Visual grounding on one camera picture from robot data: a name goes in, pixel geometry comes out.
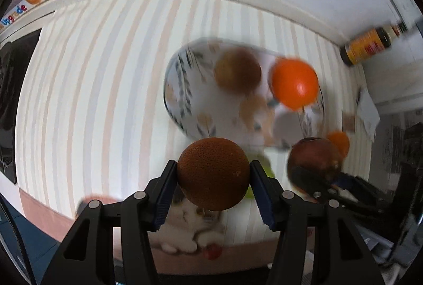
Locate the black gas stove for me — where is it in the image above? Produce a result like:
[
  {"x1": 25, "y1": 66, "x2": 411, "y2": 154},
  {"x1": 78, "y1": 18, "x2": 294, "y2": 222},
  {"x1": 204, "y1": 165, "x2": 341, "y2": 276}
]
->
[{"x1": 0, "y1": 27, "x2": 43, "y2": 186}]

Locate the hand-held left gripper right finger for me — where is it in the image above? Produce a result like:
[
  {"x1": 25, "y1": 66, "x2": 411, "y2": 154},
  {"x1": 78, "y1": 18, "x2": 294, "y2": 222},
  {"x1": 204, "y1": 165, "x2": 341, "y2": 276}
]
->
[{"x1": 249, "y1": 160, "x2": 385, "y2": 285}]

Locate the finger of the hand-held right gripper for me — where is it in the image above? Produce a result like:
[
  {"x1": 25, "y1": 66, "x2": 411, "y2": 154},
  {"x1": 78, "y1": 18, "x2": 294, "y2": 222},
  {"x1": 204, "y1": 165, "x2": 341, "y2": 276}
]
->
[
  {"x1": 291, "y1": 165, "x2": 382, "y2": 216},
  {"x1": 336, "y1": 173, "x2": 394, "y2": 212}
]

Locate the small brown plaque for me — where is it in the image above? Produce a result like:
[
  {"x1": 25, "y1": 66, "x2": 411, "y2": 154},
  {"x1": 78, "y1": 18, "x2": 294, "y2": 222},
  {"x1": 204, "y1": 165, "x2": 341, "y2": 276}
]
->
[{"x1": 342, "y1": 113, "x2": 357, "y2": 133}]

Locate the red cherry tomato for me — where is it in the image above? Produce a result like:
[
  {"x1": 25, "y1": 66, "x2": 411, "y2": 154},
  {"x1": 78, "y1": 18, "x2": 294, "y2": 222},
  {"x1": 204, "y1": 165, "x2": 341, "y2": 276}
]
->
[{"x1": 203, "y1": 244, "x2": 223, "y2": 261}]

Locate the large orange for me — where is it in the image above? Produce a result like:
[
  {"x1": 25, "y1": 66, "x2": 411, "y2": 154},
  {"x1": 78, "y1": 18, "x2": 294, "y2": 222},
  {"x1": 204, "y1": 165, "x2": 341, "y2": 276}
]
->
[{"x1": 271, "y1": 57, "x2": 320, "y2": 110}]

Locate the green round fruit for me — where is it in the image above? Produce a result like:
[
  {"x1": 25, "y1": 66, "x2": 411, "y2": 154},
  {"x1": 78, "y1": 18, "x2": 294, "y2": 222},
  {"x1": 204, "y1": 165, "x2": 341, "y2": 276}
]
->
[{"x1": 244, "y1": 158, "x2": 276, "y2": 204}]

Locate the dark sauce bottle yellow label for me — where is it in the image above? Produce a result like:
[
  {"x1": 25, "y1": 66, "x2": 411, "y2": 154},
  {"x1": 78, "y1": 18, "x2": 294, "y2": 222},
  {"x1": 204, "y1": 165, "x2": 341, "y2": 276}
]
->
[{"x1": 340, "y1": 21, "x2": 408, "y2": 67}]

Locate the white folded paper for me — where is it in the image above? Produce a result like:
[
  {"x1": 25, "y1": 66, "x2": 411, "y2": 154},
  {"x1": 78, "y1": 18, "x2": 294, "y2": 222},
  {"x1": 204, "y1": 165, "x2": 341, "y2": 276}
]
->
[{"x1": 356, "y1": 88, "x2": 381, "y2": 140}]

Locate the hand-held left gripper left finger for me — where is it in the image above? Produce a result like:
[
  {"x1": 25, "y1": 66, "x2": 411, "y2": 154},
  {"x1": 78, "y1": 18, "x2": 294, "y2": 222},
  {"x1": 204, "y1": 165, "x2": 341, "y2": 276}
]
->
[{"x1": 40, "y1": 160, "x2": 179, "y2": 285}]

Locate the brown round fruit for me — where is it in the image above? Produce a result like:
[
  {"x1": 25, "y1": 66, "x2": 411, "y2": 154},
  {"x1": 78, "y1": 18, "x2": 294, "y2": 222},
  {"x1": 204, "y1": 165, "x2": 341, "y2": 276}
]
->
[{"x1": 213, "y1": 48, "x2": 262, "y2": 95}]

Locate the floral print oval plate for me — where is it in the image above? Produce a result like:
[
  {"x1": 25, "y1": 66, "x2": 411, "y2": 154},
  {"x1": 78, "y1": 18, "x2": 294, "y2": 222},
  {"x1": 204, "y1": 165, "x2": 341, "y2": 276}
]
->
[{"x1": 163, "y1": 37, "x2": 326, "y2": 152}]

